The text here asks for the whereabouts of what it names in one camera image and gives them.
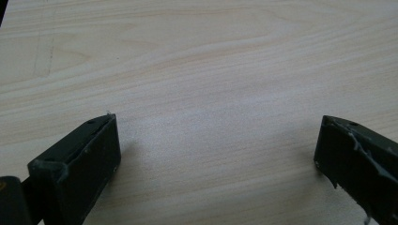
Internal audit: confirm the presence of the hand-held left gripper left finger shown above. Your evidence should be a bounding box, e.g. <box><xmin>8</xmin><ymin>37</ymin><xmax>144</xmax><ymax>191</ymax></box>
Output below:
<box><xmin>26</xmin><ymin>112</ymin><xmax>122</xmax><ymax>225</ymax></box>

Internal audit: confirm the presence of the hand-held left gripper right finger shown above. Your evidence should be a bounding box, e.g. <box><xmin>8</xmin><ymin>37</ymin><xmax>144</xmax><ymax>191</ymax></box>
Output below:
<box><xmin>314</xmin><ymin>114</ymin><xmax>398</xmax><ymax>225</ymax></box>

